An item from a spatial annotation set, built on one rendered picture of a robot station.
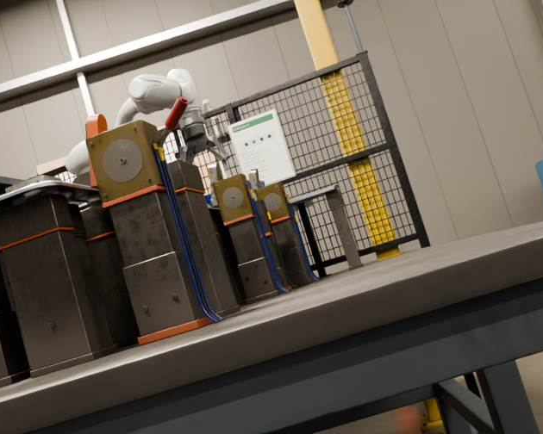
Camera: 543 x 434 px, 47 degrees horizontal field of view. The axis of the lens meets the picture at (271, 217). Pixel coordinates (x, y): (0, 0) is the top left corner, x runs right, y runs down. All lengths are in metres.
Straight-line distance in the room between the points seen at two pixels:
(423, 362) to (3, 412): 0.45
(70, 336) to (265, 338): 0.51
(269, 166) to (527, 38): 2.85
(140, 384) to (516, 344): 0.40
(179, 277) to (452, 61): 4.02
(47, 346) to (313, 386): 0.55
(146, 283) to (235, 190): 0.69
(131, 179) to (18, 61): 4.23
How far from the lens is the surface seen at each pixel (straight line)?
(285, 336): 0.65
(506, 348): 0.72
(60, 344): 1.10
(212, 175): 1.71
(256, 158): 2.69
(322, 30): 2.80
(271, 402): 0.70
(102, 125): 1.14
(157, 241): 1.04
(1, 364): 1.20
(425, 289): 0.65
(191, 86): 2.21
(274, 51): 4.78
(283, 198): 2.00
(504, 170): 4.75
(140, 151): 1.05
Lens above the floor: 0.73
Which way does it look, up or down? 6 degrees up
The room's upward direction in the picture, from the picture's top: 17 degrees counter-clockwise
